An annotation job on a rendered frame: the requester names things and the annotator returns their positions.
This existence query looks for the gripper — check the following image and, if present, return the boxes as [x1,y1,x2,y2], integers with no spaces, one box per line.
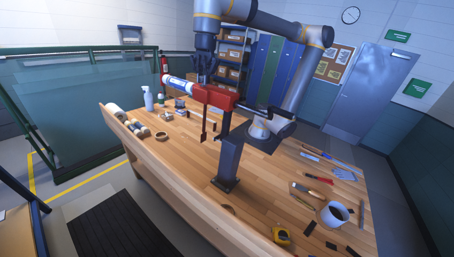
[189,32,221,87]

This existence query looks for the white blue sealant cartridge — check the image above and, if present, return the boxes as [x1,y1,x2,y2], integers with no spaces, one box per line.
[160,73,195,96]
[123,119,143,138]
[130,118,152,135]

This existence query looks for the red caulking gun body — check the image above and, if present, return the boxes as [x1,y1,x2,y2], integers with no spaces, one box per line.
[192,84,241,113]

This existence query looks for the dark red trigger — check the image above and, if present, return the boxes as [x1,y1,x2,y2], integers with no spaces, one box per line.
[199,104,209,144]

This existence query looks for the blue grey step ladder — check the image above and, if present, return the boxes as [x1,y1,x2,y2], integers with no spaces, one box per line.
[117,24,146,62]

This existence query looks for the dark steel rod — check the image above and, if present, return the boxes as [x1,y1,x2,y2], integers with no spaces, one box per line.
[234,102,297,122]

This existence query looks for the blue shelf unit with boxes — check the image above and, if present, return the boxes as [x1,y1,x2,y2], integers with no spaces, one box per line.
[210,24,258,96]

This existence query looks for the red fire extinguisher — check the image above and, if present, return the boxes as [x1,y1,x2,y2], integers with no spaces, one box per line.
[159,54,170,87]

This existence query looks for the wooden folding ruler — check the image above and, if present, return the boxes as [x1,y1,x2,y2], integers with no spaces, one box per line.
[186,109,218,132]

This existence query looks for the blue locker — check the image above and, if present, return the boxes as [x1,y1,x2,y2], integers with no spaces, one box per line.
[268,37,307,109]
[245,33,273,107]

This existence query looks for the white spray bottle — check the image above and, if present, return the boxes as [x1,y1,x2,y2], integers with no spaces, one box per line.
[141,85,155,113]

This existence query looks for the green locker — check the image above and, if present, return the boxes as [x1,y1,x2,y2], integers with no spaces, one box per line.
[255,35,286,107]

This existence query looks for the white paper towel roll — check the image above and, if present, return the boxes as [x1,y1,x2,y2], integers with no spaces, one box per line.
[104,102,128,124]

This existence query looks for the cork notice board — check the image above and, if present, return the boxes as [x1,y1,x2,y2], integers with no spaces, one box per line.
[313,42,357,86]

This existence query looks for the green glass sheet rack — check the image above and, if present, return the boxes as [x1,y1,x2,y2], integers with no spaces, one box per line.
[0,45,162,186]

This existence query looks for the blue utility knife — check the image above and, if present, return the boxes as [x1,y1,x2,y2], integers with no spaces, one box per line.
[301,143,332,161]

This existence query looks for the grey metal door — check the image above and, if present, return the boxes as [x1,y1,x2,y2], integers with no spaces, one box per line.
[319,41,422,147]

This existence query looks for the green yellow screwdriver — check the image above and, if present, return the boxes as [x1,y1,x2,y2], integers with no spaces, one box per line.
[290,193,317,212]

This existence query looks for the long metal ruler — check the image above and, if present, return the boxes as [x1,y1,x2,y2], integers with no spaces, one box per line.
[331,157,364,176]

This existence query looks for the grey work gloves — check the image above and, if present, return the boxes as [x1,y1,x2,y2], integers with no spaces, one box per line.
[331,167,359,183]

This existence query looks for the black floor mat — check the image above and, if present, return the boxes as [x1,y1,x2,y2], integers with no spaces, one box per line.
[66,188,185,257]

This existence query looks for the yellow tape measure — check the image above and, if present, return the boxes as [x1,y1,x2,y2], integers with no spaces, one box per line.
[271,226,292,247]

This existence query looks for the white bucket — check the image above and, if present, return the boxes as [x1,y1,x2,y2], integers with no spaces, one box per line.
[319,200,351,230]

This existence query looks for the dark blue handrail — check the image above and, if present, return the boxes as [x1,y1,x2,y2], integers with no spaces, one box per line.
[0,164,53,257]

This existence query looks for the dark gun handle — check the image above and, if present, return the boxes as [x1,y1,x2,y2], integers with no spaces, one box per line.
[213,110,233,142]

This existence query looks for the dark blue jig post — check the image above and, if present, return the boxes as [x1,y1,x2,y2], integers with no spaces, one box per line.
[210,134,246,195]

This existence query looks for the dark square base plate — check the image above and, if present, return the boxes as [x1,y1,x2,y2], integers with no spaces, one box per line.
[229,119,285,156]

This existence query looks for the round wall clock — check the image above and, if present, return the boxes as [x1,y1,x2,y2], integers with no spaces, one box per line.
[341,6,361,26]

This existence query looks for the red handled pliers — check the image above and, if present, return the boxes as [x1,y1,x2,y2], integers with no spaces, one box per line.
[302,172,335,187]

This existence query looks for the wooden handled putty knife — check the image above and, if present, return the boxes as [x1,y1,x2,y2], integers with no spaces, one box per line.
[291,182,327,202]

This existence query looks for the green wall sign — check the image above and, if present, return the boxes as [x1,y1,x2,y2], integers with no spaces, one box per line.
[384,29,412,44]
[402,77,434,100]

